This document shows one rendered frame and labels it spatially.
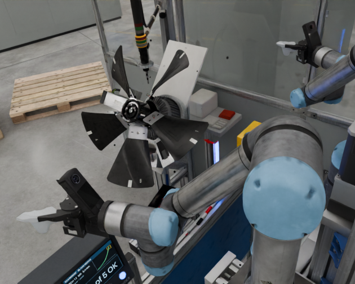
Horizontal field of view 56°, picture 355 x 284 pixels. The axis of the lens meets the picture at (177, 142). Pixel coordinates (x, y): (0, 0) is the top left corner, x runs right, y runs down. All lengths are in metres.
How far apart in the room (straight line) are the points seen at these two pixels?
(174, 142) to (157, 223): 0.75
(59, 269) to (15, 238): 1.98
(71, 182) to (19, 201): 2.49
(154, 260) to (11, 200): 2.59
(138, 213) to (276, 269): 0.29
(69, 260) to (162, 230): 0.37
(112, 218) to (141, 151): 0.87
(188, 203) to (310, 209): 0.36
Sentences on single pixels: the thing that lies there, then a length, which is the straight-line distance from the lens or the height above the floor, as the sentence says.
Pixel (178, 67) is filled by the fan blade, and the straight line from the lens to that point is 1.49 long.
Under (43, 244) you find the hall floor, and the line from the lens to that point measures 2.80.
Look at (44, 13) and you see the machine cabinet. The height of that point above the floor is 0.46.
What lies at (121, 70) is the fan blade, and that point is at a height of 1.34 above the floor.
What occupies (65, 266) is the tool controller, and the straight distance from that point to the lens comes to 0.99.
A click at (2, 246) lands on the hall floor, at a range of 2.96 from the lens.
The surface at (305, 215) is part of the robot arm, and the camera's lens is 0.52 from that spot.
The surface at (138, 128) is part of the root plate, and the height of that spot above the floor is 1.13.
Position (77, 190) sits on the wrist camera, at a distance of 0.76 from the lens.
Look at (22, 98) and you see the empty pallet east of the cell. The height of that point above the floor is 0.14.
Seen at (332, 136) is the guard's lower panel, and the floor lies 0.88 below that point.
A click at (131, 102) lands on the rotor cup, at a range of 1.58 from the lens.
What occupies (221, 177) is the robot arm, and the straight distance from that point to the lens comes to 0.72.
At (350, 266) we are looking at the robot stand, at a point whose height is 1.19.
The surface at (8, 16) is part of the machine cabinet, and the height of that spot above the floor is 0.56.
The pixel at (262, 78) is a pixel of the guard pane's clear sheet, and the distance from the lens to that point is 2.00.
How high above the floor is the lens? 2.01
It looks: 37 degrees down
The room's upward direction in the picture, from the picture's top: 7 degrees counter-clockwise
